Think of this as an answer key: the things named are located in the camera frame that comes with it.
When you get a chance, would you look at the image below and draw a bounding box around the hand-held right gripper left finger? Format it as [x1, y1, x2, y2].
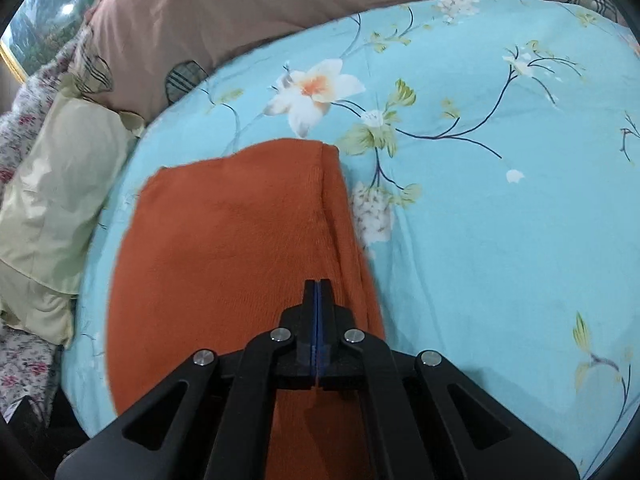
[54, 280, 319, 480]

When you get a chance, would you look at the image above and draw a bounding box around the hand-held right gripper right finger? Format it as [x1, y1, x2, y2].
[317, 279, 581, 480]

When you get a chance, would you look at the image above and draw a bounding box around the orange knit sweater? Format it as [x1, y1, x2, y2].
[106, 138, 389, 480]

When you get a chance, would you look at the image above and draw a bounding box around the light blue floral blanket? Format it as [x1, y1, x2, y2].
[61, 0, 640, 480]

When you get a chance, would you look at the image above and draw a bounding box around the white red-flowered quilt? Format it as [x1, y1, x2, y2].
[0, 35, 96, 418]

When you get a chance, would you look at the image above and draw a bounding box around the cream pillow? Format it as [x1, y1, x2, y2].
[0, 91, 147, 348]

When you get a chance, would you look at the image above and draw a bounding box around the pink quilt with plaid hearts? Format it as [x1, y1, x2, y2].
[67, 0, 628, 126]

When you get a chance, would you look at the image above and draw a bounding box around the gold-framed landscape picture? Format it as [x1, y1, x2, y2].
[0, 0, 118, 83]

